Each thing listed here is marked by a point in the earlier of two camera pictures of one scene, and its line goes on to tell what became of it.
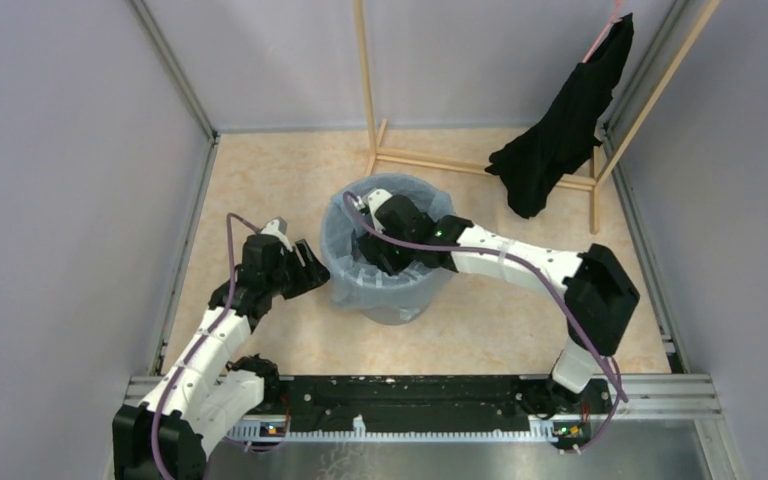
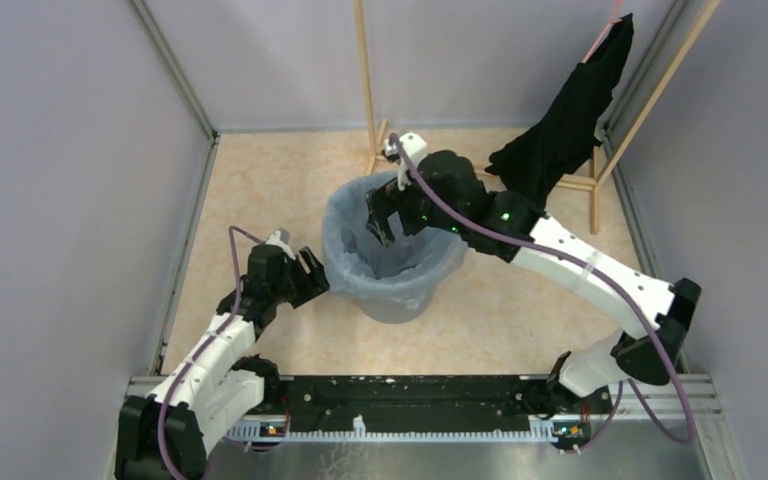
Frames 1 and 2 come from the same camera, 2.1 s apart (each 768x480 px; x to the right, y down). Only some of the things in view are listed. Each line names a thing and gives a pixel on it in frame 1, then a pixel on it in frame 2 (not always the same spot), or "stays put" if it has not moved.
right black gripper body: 397,256 to 388,199
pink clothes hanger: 613,21 stays put
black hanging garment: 564,133 stays put
